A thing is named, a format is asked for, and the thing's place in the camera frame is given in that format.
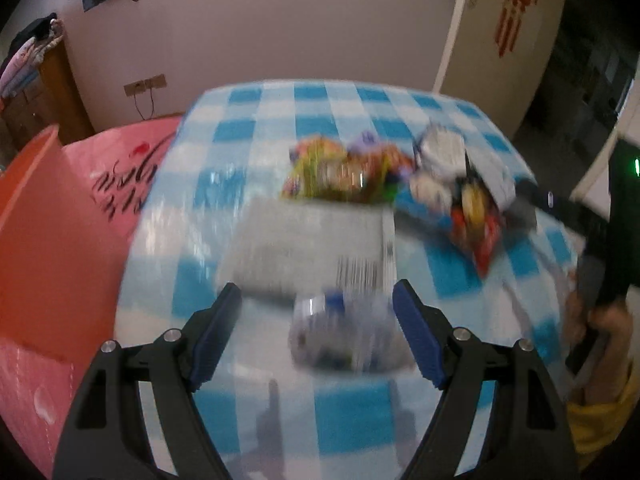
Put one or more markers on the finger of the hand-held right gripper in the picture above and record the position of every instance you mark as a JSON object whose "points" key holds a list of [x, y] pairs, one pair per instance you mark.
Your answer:
{"points": [[560, 205]]}

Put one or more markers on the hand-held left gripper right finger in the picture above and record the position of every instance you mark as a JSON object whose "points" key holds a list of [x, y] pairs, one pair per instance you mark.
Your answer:
{"points": [[415, 335]]}

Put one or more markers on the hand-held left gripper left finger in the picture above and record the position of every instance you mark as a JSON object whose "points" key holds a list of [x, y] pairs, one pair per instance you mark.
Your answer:
{"points": [[219, 332]]}

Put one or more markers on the crushed clear plastic bottle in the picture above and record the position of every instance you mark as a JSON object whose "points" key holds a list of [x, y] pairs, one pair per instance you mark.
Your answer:
{"points": [[345, 330]]}

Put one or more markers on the white plastic wrapper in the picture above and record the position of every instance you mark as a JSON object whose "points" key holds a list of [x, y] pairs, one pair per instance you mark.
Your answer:
{"points": [[492, 180]]}

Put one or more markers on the red and black snack packet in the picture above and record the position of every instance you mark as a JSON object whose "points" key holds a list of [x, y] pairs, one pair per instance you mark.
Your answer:
{"points": [[472, 220]]}

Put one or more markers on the grey plastic mailer bag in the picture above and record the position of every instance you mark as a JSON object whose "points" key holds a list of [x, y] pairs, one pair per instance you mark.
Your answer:
{"points": [[300, 240]]}

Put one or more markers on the white packet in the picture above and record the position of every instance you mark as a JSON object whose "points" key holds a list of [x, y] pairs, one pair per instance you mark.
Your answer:
{"points": [[440, 147]]}

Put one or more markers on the colourful printed cardboard box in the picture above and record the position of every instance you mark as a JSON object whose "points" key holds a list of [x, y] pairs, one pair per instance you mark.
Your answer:
{"points": [[377, 170]]}

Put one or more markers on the yellow snack packet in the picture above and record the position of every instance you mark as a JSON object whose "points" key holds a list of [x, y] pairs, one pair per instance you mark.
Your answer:
{"points": [[312, 170]]}

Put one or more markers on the orange plastic bin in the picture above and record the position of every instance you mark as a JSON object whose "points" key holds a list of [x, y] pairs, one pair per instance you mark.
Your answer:
{"points": [[55, 240]]}

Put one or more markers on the person's right forearm yellow sleeve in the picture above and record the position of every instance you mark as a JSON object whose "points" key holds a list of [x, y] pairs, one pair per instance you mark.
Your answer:
{"points": [[605, 425]]}

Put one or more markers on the person's right hand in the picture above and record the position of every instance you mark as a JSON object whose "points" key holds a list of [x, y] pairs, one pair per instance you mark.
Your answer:
{"points": [[612, 327]]}

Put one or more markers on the blue checkered tablecloth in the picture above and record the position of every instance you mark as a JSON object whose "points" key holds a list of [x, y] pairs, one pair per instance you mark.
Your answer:
{"points": [[450, 280]]}

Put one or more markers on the white door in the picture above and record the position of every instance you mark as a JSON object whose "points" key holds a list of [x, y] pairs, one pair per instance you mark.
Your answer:
{"points": [[480, 60]]}

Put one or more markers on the pink printed bedsheet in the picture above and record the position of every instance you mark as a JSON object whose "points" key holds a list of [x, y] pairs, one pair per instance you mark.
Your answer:
{"points": [[125, 160]]}

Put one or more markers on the red door decoration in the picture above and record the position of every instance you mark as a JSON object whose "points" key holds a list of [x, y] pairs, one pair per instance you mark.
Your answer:
{"points": [[517, 5]]}

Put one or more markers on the wooden cabinet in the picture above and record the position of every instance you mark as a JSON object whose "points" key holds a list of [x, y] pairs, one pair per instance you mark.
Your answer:
{"points": [[45, 105]]}

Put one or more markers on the pile of folded clothes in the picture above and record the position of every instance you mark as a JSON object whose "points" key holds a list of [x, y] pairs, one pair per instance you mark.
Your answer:
{"points": [[25, 60]]}

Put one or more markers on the wall outlet plate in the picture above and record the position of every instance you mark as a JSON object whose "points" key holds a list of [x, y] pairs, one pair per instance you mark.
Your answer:
{"points": [[145, 85]]}

